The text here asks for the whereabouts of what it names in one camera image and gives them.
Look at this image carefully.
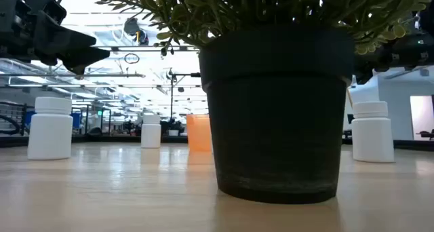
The black stand pole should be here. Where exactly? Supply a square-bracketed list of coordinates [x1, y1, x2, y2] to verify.
[167, 68, 201, 121]

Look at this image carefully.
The green artificial plant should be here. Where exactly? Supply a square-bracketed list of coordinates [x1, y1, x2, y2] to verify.
[93, 0, 434, 56]

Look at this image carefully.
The black plant pot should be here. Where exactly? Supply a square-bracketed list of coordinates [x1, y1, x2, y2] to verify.
[198, 24, 355, 205]

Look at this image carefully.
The orange plastic basket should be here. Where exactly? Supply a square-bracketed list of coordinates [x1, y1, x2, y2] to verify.
[186, 113, 213, 153]

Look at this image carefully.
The black table edge frame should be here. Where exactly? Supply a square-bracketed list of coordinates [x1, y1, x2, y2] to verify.
[0, 134, 434, 152]

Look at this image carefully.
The black hanging ceiling device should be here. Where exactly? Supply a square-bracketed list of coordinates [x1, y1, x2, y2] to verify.
[123, 17, 150, 46]

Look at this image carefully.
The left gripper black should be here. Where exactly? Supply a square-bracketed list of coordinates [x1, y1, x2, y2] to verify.
[0, 0, 111, 75]

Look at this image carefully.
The white pill bottle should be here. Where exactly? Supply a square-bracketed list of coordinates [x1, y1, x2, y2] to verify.
[140, 114, 162, 149]
[351, 100, 395, 163]
[26, 96, 74, 161]

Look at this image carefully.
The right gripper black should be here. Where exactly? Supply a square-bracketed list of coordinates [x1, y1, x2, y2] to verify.
[354, 7, 434, 85]

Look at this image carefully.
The black coiled hose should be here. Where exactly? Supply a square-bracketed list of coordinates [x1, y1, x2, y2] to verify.
[0, 114, 21, 136]

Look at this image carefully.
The black cable loop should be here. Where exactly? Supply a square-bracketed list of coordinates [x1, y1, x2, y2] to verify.
[123, 52, 140, 64]

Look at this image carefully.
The small white potted plant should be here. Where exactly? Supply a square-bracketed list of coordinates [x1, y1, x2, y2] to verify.
[167, 120, 186, 137]

